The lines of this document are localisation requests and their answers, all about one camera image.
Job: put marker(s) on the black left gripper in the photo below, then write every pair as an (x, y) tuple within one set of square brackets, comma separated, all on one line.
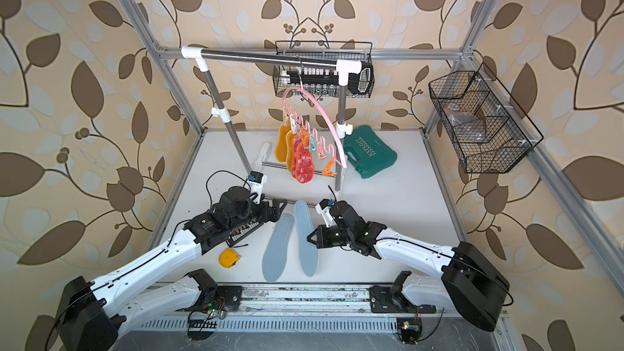
[(266, 209)]

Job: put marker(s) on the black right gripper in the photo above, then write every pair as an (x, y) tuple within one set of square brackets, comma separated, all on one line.
[(322, 240)]

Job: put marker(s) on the light blue insole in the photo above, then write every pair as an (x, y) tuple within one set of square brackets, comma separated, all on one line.
[(276, 253), (308, 253)]

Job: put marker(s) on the pink multi-clip hanger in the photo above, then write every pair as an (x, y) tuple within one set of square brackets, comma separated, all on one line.
[(338, 134)]

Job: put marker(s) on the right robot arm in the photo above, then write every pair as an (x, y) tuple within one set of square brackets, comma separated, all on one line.
[(459, 277)]

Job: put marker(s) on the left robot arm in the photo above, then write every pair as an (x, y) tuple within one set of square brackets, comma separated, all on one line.
[(93, 315)]

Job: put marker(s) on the red insole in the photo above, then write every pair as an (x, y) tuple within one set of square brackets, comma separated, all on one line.
[(305, 165), (295, 144)]

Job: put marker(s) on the orange yellow insole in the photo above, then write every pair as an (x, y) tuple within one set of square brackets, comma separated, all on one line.
[(289, 149), (281, 150)]

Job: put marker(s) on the orange clothes peg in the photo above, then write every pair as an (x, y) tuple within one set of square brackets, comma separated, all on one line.
[(329, 169)]

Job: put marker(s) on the yellow tape measure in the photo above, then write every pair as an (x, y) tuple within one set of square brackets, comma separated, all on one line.
[(229, 258)]

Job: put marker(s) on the green plastic tool case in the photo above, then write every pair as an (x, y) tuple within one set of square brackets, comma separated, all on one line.
[(367, 153)]

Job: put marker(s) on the black socket bit set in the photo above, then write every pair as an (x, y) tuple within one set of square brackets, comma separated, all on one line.
[(323, 82)]

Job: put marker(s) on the plastic bag in basket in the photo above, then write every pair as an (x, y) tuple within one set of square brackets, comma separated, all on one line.
[(465, 126)]

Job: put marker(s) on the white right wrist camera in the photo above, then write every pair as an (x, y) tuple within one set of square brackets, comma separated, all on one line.
[(323, 209)]

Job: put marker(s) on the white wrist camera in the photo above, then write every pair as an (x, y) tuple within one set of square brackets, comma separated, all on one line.
[(323, 209), (256, 180)]

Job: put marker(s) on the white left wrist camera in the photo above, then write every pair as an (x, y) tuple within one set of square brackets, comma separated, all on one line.
[(256, 180)]

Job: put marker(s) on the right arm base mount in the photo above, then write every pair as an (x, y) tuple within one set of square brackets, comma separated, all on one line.
[(391, 300)]

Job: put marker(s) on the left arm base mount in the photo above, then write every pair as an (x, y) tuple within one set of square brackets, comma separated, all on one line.
[(214, 303)]

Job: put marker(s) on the small electronics board with wires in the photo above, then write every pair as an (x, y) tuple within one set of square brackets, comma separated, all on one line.
[(409, 330)]

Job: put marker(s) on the black wire basket back wall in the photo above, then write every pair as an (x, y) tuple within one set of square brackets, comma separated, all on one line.
[(349, 50)]

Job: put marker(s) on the black wire basket wall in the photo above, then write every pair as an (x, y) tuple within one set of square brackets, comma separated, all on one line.
[(488, 129), (349, 50)]

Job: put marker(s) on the black wire basket right wall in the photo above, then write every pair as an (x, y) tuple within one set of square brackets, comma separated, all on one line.
[(488, 129)]

